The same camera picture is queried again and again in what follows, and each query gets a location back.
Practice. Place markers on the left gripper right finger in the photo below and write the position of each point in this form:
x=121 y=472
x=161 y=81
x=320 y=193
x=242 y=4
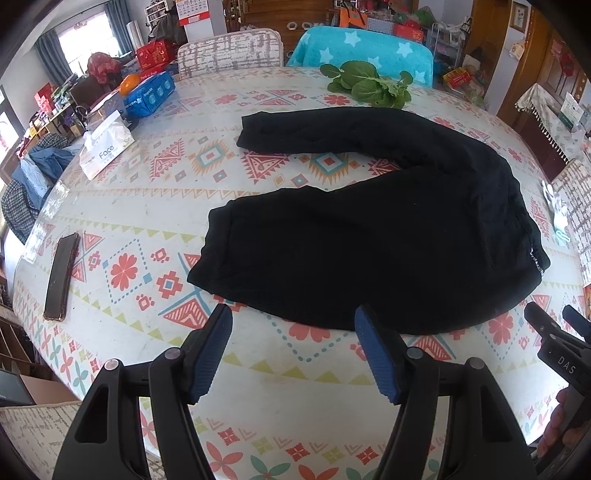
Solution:
x=483 y=438

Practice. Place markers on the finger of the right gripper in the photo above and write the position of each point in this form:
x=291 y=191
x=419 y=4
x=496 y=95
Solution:
x=578 y=322
x=551 y=333

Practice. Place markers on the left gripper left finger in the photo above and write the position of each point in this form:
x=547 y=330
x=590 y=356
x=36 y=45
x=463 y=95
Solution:
x=105 y=441

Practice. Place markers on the black pants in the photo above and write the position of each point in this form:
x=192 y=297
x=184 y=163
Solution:
x=441 y=243

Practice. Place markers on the right hand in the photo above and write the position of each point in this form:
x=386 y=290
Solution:
x=552 y=432

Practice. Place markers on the patterned tablecloth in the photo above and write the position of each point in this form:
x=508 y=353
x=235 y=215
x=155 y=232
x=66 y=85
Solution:
x=290 y=401

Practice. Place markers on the blue clothes pile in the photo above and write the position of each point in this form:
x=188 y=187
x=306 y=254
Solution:
x=31 y=182

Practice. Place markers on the white tissue pack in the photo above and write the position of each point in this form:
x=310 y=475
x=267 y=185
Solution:
x=103 y=145

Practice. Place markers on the green leafy vegetable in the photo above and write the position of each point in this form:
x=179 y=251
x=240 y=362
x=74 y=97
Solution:
x=362 y=81

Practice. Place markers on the turquoise star covered chair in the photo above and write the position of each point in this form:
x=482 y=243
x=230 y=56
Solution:
x=390 y=55

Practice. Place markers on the orange fruit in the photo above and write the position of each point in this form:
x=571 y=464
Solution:
x=128 y=84

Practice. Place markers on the red gift box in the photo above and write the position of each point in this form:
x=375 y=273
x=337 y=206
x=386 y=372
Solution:
x=156 y=53

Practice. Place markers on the white grey patterned chair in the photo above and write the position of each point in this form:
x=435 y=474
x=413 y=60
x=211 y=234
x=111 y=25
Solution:
x=253 y=48

